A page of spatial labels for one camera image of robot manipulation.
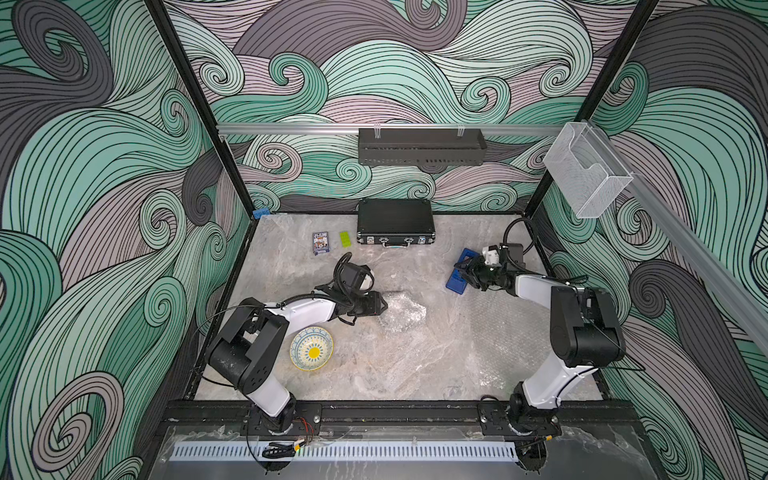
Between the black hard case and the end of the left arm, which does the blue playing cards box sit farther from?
the end of the left arm

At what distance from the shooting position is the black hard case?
1090mm

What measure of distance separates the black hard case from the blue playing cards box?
0.41 ft

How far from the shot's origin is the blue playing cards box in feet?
3.58
